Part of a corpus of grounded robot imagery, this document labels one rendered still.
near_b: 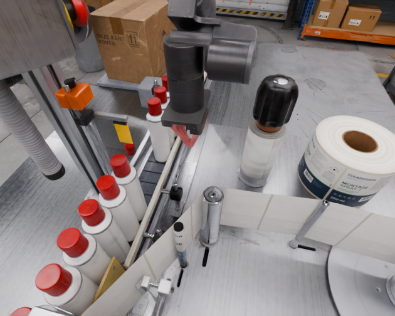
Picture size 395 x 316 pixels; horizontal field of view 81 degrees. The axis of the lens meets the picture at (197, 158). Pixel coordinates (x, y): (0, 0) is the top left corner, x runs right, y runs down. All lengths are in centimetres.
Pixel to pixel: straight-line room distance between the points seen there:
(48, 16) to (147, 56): 76
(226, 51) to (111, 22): 80
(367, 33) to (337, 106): 321
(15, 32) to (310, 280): 62
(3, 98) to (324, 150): 60
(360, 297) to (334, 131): 37
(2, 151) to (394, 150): 253
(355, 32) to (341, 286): 393
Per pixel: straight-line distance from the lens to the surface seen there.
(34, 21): 32
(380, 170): 64
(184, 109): 38
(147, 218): 57
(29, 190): 87
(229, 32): 34
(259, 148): 56
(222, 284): 55
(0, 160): 247
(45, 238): 74
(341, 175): 63
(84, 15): 35
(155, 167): 70
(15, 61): 33
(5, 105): 40
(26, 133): 42
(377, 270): 66
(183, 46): 34
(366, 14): 431
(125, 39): 107
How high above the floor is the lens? 141
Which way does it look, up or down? 48 degrees down
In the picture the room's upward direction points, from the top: straight up
